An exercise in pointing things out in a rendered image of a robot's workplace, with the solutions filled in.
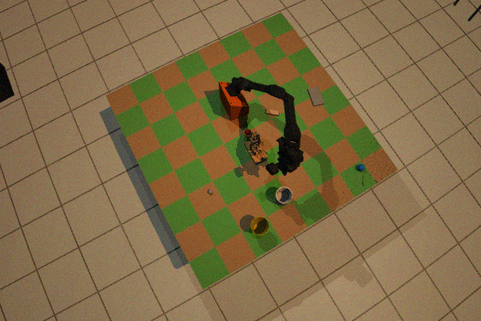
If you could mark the yellow cup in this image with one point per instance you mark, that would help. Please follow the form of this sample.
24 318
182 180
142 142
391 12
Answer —
260 225

